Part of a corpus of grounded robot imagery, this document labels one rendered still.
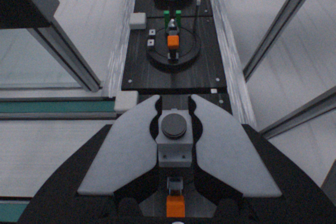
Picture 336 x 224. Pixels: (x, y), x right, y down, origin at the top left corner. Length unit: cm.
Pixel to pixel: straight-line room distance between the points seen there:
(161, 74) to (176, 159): 22
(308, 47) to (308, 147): 36
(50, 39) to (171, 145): 23
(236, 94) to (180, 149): 23
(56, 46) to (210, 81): 30
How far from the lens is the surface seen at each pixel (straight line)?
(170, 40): 31
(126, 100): 34
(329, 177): 32
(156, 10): 56
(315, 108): 29
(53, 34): 30
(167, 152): 22
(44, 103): 48
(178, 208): 21
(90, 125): 43
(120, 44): 49
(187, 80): 37
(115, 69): 44
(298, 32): 78
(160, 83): 37
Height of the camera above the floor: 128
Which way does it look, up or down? 63 degrees down
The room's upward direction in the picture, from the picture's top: 4 degrees counter-clockwise
